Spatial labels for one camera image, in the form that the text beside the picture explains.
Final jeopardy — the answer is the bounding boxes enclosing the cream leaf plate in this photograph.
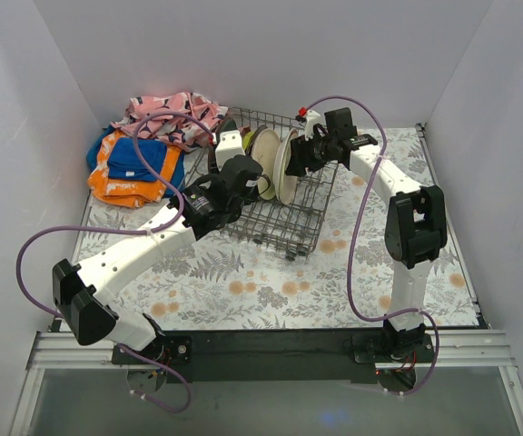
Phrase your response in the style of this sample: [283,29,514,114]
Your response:
[251,126,281,200]
[275,173,298,205]

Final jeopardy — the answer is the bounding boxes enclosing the red teal flower plate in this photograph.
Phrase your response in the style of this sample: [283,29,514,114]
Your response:
[273,128,298,192]

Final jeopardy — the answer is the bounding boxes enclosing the dark blue plate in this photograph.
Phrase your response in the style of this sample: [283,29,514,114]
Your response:
[216,116,238,134]

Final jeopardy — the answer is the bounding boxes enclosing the olive polka dot plate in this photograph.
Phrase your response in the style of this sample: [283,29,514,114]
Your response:
[242,131,253,153]

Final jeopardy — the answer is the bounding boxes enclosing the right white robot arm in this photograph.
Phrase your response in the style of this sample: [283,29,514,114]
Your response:
[286,107,448,362]

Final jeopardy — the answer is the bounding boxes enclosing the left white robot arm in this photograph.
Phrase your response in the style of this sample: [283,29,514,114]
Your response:
[52,155,262,363]

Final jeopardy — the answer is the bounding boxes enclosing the pink patterned cloth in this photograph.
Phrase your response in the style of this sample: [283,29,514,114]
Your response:
[111,92,229,153]

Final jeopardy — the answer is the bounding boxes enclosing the floral tablecloth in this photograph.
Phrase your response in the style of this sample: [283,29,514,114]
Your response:
[59,126,485,337]

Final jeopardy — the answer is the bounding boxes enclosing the orange blue cloth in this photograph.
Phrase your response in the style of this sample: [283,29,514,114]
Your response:
[86,126,184,209]

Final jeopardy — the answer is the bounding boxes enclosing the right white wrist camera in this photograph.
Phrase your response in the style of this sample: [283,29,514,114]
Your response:
[295,107,322,140]

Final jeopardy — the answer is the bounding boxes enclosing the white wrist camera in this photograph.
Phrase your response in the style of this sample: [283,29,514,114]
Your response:
[295,107,322,140]
[214,129,245,171]

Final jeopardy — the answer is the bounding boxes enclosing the grey wire dish rack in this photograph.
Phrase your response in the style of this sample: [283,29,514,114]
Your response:
[184,107,338,261]

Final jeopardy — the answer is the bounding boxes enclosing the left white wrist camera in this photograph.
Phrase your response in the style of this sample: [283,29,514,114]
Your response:
[214,129,245,171]

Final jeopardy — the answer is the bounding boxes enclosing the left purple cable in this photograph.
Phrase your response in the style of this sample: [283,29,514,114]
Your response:
[15,111,220,413]

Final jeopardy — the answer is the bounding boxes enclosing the purple cable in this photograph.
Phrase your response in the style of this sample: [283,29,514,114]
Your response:
[306,94,439,396]
[15,111,220,413]

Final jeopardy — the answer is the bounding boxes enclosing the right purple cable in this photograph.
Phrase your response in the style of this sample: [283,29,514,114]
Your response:
[306,94,439,396]

